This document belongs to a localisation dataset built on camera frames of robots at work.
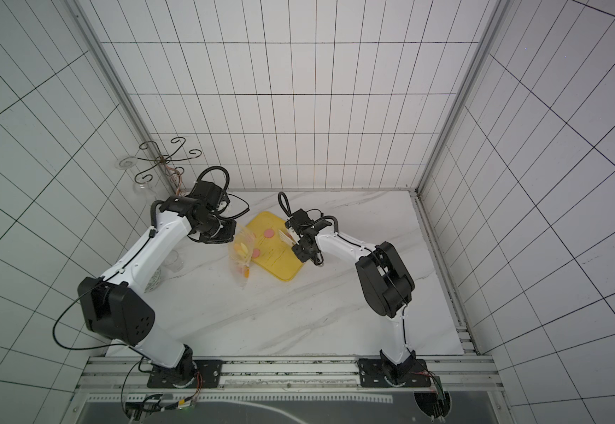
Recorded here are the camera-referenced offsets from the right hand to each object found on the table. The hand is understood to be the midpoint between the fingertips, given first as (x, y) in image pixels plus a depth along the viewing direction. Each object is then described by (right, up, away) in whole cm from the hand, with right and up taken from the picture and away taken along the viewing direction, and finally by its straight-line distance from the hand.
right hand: (309, 243), depth 96 cm
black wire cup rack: (-51, +22, -17) cm, 58 cm away
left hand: (-25, +2, -15) cm, 30 cm away
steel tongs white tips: (-7, +2, 0) cm, 8 cm away
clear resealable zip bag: (-25, -3, -4) cm, 25 cm away
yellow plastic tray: (-15, -3, +4) cm, 15 cm away
